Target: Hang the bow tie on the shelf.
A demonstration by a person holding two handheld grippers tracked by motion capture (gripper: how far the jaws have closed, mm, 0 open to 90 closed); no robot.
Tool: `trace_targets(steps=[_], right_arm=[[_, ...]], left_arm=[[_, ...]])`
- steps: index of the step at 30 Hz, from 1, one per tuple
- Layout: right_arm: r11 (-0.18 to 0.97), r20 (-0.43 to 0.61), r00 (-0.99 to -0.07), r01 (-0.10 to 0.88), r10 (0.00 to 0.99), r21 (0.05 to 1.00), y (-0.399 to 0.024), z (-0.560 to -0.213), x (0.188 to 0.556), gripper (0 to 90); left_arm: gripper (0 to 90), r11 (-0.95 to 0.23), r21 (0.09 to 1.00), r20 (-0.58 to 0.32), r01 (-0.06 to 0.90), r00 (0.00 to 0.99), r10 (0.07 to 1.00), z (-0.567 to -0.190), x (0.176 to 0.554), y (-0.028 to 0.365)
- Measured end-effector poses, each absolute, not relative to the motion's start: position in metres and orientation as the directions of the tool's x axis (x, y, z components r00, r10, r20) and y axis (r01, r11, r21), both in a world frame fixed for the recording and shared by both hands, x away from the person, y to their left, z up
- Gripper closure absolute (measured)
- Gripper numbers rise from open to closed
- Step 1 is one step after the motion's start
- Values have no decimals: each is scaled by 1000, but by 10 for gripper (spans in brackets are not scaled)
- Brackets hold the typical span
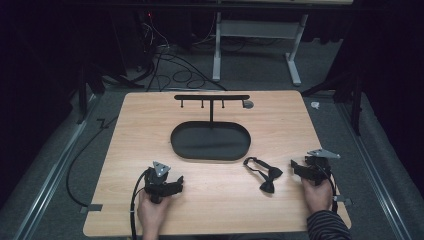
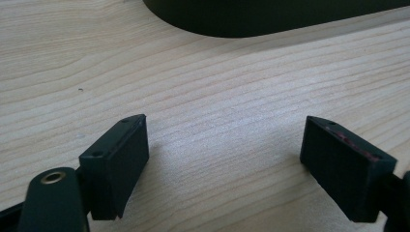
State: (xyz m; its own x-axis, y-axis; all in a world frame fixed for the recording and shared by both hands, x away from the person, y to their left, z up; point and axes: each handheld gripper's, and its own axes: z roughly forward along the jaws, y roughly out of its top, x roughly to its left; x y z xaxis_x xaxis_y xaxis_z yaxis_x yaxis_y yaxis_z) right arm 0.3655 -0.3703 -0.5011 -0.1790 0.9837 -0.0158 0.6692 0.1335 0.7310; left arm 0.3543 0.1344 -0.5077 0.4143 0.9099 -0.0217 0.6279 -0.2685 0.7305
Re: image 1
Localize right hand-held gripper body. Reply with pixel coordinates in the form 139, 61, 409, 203
304, 148, 342, 187

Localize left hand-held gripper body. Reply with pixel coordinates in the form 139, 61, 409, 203
143, 160, 175, 205

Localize black bow tie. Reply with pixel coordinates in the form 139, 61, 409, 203
242, 156, 284, 195

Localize black hook rack with tray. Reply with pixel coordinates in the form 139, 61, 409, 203
170, 94, 252, 162

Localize person's right hand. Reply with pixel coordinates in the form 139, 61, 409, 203
301, 177, 334, 215

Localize person's left hand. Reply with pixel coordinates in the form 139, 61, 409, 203
136, 189, 174, 235

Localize grey tape strip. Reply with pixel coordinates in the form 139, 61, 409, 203
79, 203, 104, 215
333, 195, 354, 207

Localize wooden table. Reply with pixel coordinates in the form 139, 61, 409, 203
82, 90, 352, 238

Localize black metal stand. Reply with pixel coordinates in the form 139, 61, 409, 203
76, 61, 144, 125
300, 63, 364, 136

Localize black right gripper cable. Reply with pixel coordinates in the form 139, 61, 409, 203
319, 163, 339, 214

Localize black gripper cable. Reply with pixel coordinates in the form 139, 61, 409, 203
129, 168, 150, 240
319, 163, 339, 214

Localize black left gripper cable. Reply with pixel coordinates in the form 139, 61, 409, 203
129, 168, 150, 240

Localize black floor cable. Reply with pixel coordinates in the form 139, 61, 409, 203
65, 116, 118, 208

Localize tangle of black floor cables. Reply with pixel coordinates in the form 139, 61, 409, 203
134, 13, 228, 93

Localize white metal table frame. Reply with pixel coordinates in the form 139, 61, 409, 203
212, 12, 310, 87

